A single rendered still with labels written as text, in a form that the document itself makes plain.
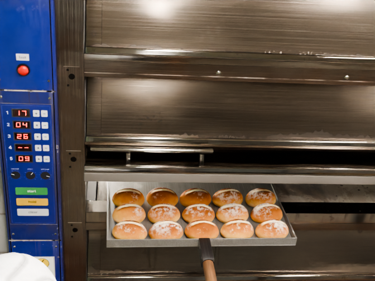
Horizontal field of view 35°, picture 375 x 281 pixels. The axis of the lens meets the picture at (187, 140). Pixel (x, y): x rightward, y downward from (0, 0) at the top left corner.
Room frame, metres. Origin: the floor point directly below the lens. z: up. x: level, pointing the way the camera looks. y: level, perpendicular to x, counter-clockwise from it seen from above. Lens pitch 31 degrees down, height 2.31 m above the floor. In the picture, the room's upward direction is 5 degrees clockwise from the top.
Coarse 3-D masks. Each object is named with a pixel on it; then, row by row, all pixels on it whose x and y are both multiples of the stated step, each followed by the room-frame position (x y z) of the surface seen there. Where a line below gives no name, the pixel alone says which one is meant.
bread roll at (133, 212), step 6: (126, 204) 1.40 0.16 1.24; (132, 204) 1.41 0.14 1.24; (114, 210) 1.39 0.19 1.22; (120, 210) 1.38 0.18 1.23; (126, 210) 1.38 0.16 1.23; (132, 210) 1.38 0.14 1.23; (138, 210) 1.39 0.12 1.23; (144, 210) 1.41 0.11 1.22; (114, 216) 1.38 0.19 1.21; (120, 216) 1.37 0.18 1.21; (126, 216) 1.37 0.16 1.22; (132, 216) 1.37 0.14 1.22; (138, 216) 1.38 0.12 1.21; (144, 216) 1.39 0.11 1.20
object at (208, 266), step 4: (208, 260) 1.22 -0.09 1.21; (204, 264) 1.21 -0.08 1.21; (208, 264) 1.21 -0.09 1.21; (212, 264) 1.21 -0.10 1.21; (204, 268) 1.20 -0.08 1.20; (208, 268) 1.19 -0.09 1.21; (212, 268) 1.19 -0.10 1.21; (204, 272) 1.19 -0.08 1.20; (208, 272) 1.18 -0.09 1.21; (212, 272) 1.18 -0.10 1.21; (208, 276) 1.16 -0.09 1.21; (212, 276) 1.16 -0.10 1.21; (208, 280) 1.15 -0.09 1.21; (212, 280) 1.15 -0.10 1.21; (216, 280) 1.15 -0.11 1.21
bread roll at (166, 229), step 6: (156, 222) 1.34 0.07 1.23; (162, 222) 1.34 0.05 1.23; (168, 222) 1.34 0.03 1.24; (174, 222) 1.34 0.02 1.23; (150, 228) 1.33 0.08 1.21; (156, 228) 1.32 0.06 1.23; (162, 228) 1.32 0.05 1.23; (168, 228) 1.32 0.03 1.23; (174, 228) 1.33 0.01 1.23; (180, 228) 1.34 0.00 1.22; (150, 234) 1.32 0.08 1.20; (156, 234) 1.31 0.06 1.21; (162, 234) 1.31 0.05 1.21; (168, 234) 1.31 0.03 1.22; (174, 234) 1.32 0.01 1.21; (180, 234) 1.33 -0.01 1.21
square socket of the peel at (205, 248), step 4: (200, 240) 1.30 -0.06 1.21; (204, 240) 1.30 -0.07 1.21; (208, 240) 1.30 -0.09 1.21; (200, 244) 1.28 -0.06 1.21; (204, 244) 1.28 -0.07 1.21; (208, 244) 1.29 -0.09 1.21; (200, 248) 1.27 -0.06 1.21; (204, 248) 1.27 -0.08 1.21; (208, 248) 1.27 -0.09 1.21; (200, 252) 1.26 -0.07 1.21; (204, 252) 1.25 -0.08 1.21; (208, 252) 1.25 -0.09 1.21; (212, 252) 1.25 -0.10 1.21; (200, 256) 1.25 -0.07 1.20; (204, 256) 1.23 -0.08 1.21; (208, 256) 1.23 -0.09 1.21; (212, 256) 1.24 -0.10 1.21; (200, 260) 1.24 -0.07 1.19; (204, 260) 1.22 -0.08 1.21; (212, 260) 1.23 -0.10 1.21
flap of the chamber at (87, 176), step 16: (96, 160) 1.37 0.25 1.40; (112, 160) 1.38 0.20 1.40; (144, 160) 1.39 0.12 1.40; (160, 160) 1.40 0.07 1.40; (176, 160) 1.41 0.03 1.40; (192, 160) 1.42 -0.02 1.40; (208, 160) 1.43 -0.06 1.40; (224, 160) 1.44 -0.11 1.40; (240, 160) 1.44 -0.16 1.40; (256, 160) 1.45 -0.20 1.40; (272, 160) 1.46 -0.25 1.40; (288, 160) 1.47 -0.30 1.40; (304, 160) 1.48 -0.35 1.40; (320, 160) 1.49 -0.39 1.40; (336, 160) 1.50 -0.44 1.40; (352, 160) 1.51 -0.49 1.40; (368, 160) 1.52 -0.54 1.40; (96, 176) 1.28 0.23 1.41; (112, 176) 1.29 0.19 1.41; (128, 176) 1.29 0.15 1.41; (144, 176) 1.30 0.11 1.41; (160, 176) 1.30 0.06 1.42; (176, 176) 1.31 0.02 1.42; (192, 176) 1.32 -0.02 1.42; (208, 176) 1.32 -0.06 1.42; (224, 176) 1.33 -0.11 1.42; (240, 176) 1.34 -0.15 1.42; (256, 176) 1.34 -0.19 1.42; (272, 176) 1.35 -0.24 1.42; (288, 176) 1.36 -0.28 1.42; (304, 176) 1.36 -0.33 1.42; (320, 176) 1.37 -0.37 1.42; (336, 176) 1.38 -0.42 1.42; (352, 176) 1.38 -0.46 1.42; (368, 176) 1.39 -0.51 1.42
